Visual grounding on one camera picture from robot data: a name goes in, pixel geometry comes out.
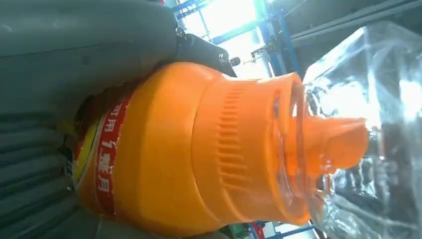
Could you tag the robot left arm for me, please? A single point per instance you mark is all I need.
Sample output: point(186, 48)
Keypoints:
point(29, 171)

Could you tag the orange drink bottle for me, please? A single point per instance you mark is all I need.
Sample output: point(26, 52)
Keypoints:
point(165, 148)

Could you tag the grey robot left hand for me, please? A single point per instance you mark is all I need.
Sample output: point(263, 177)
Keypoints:
point(82, 43)

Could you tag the blue metal shelf frame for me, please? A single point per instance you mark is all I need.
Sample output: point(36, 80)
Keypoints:
point(280, 39)
point(290, 232)

